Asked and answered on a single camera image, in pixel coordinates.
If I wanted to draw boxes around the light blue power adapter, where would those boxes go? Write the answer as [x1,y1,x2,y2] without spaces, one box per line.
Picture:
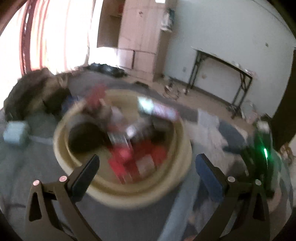
[3,121,30,146]

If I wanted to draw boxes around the cables on floor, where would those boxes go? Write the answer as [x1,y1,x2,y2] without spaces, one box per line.
[162,78,183,100]

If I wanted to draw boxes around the dark red cigarette box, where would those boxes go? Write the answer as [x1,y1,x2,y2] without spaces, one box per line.
[83,84,106,114]

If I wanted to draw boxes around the light wooden wardrobe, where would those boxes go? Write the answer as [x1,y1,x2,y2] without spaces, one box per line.
[96,1,177,82]

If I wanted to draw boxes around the cream plastic basin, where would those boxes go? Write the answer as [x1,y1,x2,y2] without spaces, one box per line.
[53,90,192,209]

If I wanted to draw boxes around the red and white cigarette pack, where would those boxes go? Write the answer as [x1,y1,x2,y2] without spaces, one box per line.
[108,140,168,184]

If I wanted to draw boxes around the red striped curtain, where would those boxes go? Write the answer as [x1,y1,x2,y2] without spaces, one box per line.
[20,1,50,75]

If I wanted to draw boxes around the black bag on floor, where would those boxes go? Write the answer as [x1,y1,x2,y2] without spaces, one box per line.
[85,63,127,78]

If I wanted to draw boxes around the blue white checkered rug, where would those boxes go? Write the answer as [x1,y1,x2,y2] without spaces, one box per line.
[185,109,294,239]

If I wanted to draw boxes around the black folding table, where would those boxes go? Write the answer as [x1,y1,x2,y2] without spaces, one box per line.
[184,48,254,118]

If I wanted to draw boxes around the brown crumpled blanket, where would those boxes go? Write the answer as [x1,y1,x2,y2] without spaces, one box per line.
[4,67,71,121]

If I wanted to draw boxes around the black and white box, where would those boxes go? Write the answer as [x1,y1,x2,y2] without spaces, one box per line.
[68,122,108,154]

